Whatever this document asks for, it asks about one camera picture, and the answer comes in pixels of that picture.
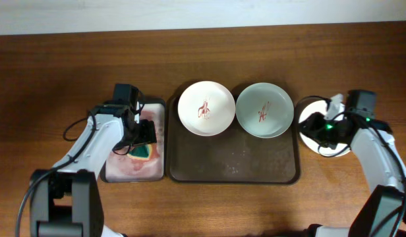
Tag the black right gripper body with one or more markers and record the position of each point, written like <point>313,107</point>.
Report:
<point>324,131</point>

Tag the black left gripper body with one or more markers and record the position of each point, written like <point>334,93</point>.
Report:
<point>144,134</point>

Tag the green yellow sponge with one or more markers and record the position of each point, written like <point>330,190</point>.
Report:
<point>142,153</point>

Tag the pale green plate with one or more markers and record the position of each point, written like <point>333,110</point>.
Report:
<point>264,110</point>

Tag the pinkish white plate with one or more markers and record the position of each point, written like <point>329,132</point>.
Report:
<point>206,108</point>

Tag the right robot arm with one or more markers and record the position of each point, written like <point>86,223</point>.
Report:
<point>373,144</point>

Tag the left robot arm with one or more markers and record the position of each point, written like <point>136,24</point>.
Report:
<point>65,200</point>

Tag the small black tray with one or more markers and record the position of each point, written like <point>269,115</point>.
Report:
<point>120,168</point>

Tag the large brown tray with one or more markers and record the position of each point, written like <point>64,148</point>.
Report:
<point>233,157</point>

